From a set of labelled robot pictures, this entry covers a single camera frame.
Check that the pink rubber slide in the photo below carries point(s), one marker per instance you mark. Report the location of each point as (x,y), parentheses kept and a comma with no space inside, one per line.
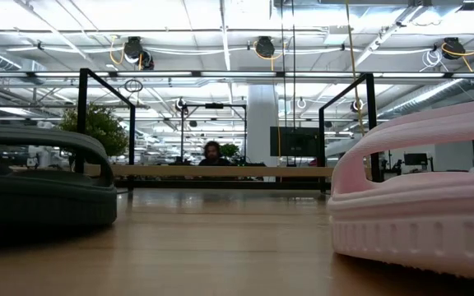
(418,214)

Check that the black rubber slide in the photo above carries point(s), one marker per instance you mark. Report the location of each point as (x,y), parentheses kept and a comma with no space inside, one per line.
(43,197)

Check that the small background green plant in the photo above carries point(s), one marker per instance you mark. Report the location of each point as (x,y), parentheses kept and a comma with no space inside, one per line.
(229,150)

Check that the black computer case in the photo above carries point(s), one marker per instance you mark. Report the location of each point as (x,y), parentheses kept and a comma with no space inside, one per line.
(294,141)

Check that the small green potted plant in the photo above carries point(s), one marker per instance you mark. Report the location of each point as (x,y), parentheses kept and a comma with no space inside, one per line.
(109,123)

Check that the black background monitor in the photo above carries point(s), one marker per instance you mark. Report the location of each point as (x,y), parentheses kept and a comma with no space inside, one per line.
(416,159)

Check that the black background rig frame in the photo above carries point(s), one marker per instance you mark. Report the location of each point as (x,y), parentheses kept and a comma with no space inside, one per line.
(214,105)

